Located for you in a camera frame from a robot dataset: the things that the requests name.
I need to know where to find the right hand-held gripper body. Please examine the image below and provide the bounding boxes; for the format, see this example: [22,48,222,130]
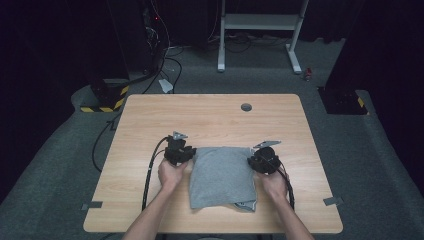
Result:
[252,140,283,176]

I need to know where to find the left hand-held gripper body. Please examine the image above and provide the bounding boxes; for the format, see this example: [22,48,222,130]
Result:
[163,131,190,167]

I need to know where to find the grey pants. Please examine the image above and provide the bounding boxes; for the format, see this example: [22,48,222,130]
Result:
[188,145,259,213]

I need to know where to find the person's left hand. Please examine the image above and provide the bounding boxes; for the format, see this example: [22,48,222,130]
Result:
[157,157,190,194]

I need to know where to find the person's right hand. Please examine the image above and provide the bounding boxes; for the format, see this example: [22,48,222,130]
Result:
[255,167,290,202]

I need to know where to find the white paper scrap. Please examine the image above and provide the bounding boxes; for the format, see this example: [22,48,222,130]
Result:
[158,78,175,94]

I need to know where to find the grey tape piece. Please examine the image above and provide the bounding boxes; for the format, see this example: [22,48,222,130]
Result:
[81,201,104,211]
[322,196,344,207]

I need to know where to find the black yellow striped box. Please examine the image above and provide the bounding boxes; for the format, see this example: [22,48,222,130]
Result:
[79,77,131,114]

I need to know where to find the black base with yellow mark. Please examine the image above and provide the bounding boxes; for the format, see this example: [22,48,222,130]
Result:
[317,86,370,116]

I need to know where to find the black equipment rack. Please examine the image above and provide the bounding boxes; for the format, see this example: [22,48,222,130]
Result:
[106,0,168,76]

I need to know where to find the white metal stand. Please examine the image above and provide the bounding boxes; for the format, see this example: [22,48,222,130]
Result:
[217,0,310,75]

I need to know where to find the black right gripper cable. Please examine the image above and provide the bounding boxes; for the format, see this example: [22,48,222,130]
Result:
[277,161,296,212]

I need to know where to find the bundle of black cables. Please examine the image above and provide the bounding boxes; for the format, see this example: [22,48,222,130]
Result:
[141,46,184,95]

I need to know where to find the black floor cable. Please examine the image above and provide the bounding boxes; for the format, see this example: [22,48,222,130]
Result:
[91,111,123,174]

